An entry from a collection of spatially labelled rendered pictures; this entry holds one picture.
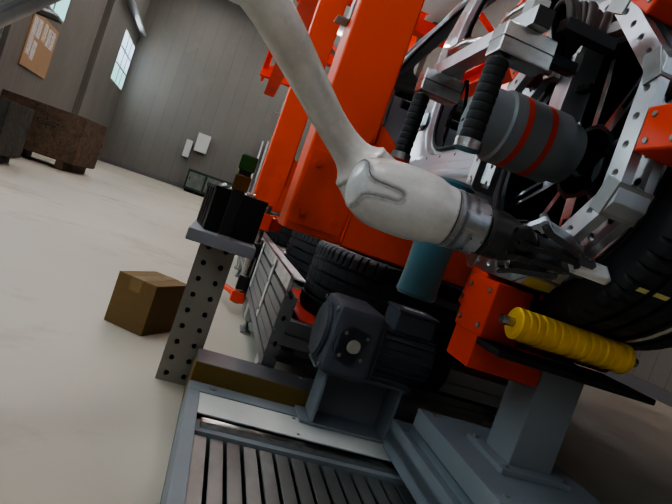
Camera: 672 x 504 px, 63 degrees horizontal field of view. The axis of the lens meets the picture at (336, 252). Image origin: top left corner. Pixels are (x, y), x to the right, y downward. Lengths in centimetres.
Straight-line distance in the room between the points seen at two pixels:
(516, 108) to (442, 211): 34
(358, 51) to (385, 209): 79
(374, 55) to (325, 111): 64
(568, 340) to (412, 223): 41
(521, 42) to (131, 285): 148
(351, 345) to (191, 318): 51
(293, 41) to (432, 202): 29
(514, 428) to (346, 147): 66
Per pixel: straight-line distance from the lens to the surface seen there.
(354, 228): 146
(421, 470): 123
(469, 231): 81
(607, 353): 111
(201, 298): 158
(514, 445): 120
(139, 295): 196
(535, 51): 94
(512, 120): 105
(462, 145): 88
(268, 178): 335
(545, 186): 128
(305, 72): 83
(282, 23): 79
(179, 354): 162
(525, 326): 100
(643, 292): 99
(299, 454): 129
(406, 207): 76
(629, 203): 92
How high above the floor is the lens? 57
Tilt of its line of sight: 3 degrees down
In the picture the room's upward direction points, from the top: 19 degrees clockwise
